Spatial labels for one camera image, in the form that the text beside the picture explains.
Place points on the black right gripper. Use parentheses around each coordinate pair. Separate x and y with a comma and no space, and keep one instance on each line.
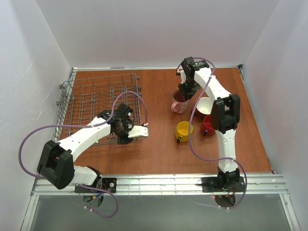
(188,90)

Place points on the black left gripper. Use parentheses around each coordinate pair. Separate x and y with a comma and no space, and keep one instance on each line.
(124,139)

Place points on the pink ghost pattern cup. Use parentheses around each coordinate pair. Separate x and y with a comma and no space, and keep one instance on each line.
(179,104)

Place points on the red floral mug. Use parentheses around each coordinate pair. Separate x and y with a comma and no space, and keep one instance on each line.
(203,107)

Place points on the yellow cup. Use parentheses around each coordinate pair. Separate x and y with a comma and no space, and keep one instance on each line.
(182,131)

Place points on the plain red mug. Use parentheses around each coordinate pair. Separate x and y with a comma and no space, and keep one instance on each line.
(206,127)

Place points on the grey wire dish rack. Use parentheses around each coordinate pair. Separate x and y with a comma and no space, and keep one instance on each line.
(82,99)

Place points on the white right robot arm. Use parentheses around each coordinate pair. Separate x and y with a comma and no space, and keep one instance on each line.
(198,74)

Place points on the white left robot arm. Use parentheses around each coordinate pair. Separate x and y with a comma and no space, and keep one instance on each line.
(56,163)

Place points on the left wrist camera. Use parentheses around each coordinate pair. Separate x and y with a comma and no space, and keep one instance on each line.
(139,131)

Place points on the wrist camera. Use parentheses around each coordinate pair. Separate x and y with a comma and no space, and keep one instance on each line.
(181,74)
(139,131)

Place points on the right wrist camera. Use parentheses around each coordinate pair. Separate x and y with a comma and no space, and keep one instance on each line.
(181,74)

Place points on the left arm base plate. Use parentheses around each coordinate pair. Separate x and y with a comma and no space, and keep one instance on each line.
(108,184)

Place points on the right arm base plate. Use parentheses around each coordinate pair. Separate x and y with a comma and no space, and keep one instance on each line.
(211,184)

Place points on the aluminium mounting rail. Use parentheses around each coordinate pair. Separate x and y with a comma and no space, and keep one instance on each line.
(171,184)

